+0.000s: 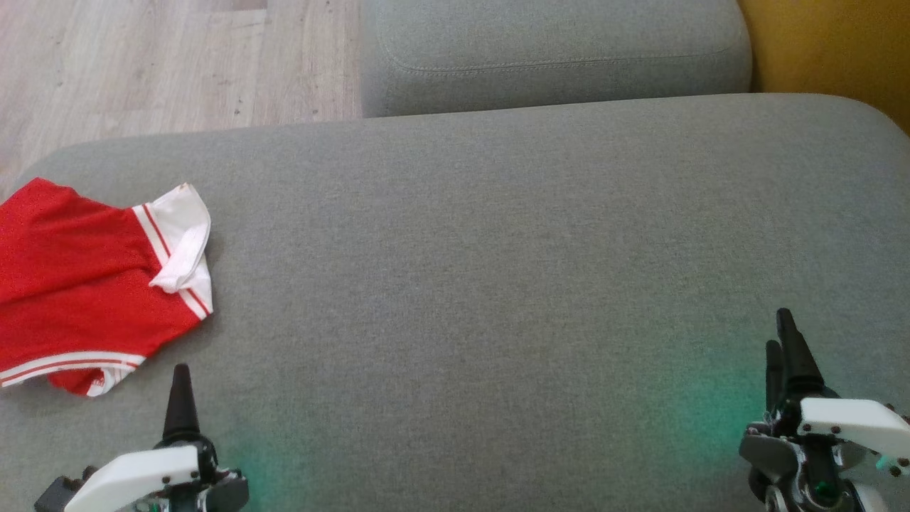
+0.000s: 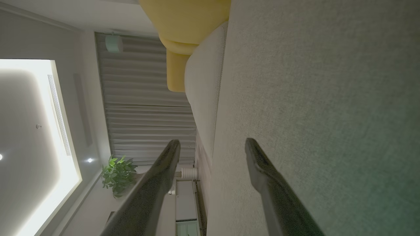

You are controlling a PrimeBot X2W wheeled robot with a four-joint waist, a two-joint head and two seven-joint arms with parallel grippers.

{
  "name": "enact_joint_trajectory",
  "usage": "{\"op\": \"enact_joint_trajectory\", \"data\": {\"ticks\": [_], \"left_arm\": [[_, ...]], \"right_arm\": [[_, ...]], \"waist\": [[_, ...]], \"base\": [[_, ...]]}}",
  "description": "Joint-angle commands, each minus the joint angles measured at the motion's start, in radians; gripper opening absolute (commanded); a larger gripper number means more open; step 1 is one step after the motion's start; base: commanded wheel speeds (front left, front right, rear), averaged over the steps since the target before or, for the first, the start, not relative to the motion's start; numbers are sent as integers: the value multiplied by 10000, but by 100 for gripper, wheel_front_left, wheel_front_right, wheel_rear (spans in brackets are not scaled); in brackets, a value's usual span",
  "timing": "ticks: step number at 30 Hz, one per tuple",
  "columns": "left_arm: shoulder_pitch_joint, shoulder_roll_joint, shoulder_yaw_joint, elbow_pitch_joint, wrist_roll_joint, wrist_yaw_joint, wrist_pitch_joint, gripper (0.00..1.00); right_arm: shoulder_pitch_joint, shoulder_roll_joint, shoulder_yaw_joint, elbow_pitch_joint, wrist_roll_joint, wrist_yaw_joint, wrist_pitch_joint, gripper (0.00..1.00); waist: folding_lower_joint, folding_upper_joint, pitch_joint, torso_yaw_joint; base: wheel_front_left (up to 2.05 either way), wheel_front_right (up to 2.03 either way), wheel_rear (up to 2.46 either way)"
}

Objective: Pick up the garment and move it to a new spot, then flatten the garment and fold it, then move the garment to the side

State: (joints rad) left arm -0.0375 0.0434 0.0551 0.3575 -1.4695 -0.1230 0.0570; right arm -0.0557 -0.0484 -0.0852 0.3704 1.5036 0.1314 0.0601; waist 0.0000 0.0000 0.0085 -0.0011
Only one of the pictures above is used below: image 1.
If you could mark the red shirt with white sleeves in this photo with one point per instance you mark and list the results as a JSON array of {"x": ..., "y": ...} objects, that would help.
[{"x": 71, "y": 284}]

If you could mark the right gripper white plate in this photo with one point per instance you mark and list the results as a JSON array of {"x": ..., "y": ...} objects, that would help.
[{"x": 846, "y": 427}]

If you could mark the grey fabric sofa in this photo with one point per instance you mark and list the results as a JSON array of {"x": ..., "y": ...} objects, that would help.
[{"x": 498, "y": 284}]

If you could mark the small grey sofa cushion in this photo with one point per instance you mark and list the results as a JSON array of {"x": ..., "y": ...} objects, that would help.
[{"x": 554, "y": 57}]

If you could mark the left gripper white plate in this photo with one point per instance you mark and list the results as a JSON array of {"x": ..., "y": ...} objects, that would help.
[{"x": 135, "y": 476}]

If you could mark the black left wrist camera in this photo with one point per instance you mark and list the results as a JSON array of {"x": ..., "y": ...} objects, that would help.
[{"x": 60, "y": 494}]

